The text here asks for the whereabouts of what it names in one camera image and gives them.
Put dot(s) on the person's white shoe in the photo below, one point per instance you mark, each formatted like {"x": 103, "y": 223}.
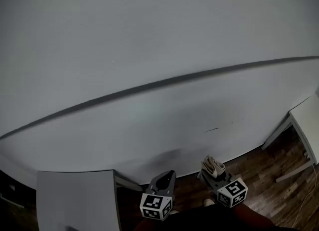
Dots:
{"x": 174, "y": 212}
{"x": 208, "y": 202}

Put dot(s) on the beige cloth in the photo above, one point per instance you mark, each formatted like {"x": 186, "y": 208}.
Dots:
{"x": 211, "y": 166}

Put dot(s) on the person's black t-shirt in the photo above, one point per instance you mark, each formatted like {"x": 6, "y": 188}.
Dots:
{"x": 199, "y": 221}

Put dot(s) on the white metal-leg table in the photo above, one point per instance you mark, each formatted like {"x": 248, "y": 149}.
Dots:
{"x": 306, "y": 120}

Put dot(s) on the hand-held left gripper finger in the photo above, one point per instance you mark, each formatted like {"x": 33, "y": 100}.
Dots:
{"x": 172, "y": 186}
{"x": 153, "y": 182}

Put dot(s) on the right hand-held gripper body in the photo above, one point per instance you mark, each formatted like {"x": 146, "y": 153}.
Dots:
{"x": 231, "y": 192}

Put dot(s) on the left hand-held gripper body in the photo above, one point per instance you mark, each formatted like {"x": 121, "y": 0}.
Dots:
{"x": 154, "y": 203}

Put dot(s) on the white table leg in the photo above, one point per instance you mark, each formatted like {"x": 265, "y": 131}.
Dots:
{"x": 127, "y": 183}

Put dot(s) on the person's left white shoe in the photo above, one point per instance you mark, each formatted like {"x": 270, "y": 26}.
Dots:
{"x": 174, "y": 212}

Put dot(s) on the person's right white shoe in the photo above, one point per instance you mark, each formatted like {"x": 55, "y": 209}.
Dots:
{"x": 208, "y": 202}

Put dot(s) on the person's right forearm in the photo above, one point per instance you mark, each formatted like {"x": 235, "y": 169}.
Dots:
{"x": 254, "y": 215}

